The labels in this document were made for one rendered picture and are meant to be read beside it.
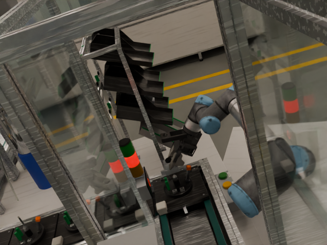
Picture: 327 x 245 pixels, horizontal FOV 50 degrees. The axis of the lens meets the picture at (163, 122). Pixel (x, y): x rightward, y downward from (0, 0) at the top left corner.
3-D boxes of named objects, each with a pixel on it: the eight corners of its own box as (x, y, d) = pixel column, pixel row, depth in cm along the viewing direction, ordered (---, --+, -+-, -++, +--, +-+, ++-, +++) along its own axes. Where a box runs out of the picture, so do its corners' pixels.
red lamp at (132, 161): (138, 157, 136) (135, 148, 134) (139, 165, 132) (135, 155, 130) (126, 162, 136) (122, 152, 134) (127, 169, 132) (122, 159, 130)
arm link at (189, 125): (189, 121, 147) (185, 113, 154) (185, 131, 148) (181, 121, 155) (205, 127, 149) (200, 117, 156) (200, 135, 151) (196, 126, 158)
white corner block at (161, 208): (167, 206, 162) (164, 200, 160) (169, 213, 158) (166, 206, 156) (157, 209, 162) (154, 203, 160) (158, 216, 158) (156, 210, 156)
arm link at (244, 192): (294, 179, 151) (285, 193, 101) (267, 201, 154) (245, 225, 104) (274, 158, 154) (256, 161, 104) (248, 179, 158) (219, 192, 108)
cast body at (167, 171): (178, 166, 164) (173, 154, 160) (179, 171, 160) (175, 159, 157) (161, 171, 164) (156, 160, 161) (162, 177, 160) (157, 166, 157)
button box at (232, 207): (230, 179, 171) (227, 169, 168) (245, 208, 153) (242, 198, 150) (216, 183, 172) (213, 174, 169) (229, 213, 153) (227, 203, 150)
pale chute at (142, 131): (186, 141, 195) (190, 135, 193) (187, 155, 183) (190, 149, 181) (140, 120, 189) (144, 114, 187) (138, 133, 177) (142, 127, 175)
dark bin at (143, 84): (163, 86, 177) (165, 72, 173) (162, 97, 166) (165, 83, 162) (108, 78, 176) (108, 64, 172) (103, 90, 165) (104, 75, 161)
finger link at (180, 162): (181, 174, 157) (188, 156, 155) (169, 171, 155) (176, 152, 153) (179, 171, 160) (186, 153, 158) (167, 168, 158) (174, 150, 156)
